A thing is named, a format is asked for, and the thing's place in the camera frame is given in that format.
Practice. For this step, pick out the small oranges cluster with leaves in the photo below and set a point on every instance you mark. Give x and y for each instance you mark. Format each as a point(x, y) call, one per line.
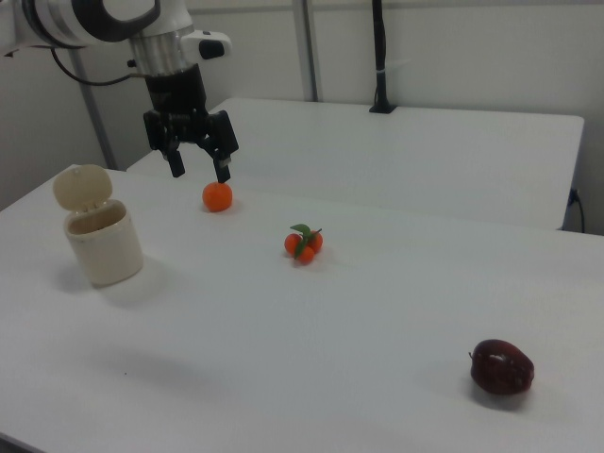
point(304, 245)

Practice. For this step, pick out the cream garbage bin lid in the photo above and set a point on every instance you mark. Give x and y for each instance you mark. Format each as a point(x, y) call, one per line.
point(82, 186)

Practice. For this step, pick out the dark red apple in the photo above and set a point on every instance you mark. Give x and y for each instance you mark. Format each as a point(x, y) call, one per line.
point(500, 368)

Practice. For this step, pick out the black pole stand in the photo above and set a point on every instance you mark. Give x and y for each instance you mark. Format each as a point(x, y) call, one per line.
point(380, 56)

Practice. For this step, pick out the white ceramic cup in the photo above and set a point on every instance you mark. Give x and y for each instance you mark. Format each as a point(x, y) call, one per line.
point(106, 247)

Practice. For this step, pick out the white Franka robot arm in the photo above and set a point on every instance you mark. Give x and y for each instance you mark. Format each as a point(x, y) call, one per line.
point(56, 19)

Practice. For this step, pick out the orange mandarin fruit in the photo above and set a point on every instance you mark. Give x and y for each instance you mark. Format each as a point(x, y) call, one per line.
point(217, 196)

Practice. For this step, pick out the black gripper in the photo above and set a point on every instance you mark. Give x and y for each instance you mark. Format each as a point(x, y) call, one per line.
point(175, 92)

